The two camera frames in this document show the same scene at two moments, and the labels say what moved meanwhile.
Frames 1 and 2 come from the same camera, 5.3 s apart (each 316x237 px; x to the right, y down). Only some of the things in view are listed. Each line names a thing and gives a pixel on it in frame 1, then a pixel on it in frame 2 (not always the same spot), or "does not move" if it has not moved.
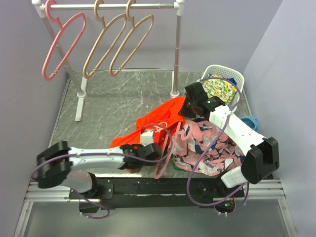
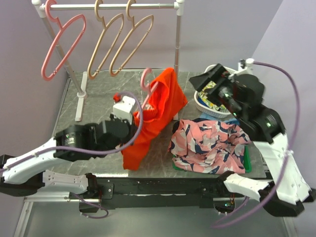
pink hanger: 44,76 does not move
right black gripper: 184,112 -> 218,74
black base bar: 109,193 does not move
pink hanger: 184,134 -> 150,88
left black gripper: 150,163 -> 133,129
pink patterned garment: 204,147 does not move
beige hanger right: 132,22 does not move
